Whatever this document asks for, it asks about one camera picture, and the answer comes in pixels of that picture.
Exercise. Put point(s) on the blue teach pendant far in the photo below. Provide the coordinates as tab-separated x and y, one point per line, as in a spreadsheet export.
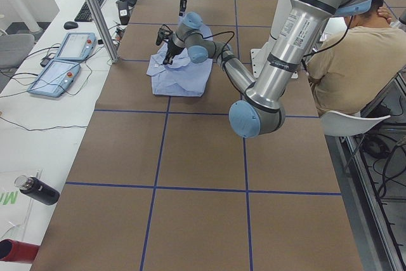
76	46

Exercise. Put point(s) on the grey aluminium frame post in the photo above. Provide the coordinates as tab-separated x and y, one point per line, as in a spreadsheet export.
101	25

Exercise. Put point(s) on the blue teach pendant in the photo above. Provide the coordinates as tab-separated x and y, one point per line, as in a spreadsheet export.
55	78
76	46

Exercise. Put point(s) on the red cylinder bottle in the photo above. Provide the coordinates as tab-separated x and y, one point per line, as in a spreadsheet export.
18	252

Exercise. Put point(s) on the black water bottle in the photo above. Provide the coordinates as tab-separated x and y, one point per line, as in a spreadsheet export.
36	189

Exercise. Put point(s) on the blue teach pendant near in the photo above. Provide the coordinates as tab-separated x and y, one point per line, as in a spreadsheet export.
55	78

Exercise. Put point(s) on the light blue striped shirt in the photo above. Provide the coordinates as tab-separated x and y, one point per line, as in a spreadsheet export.
187	76

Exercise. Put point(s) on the black computer mouse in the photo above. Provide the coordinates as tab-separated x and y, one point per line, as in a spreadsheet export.
70	25

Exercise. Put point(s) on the person in beige shirt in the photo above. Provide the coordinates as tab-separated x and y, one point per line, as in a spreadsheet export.
354	67

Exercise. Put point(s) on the white chair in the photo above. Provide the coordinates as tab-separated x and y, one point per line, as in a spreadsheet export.
338	124

